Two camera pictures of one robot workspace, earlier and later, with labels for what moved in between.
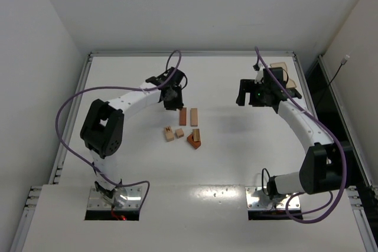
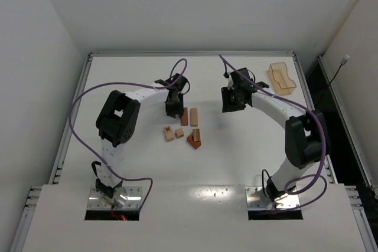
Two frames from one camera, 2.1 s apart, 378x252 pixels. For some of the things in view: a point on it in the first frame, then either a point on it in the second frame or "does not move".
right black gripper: [246, 92] to [229, 100]
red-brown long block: [183, 117] does not move
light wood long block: [194, 117] does not move
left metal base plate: [95, 201] does not move
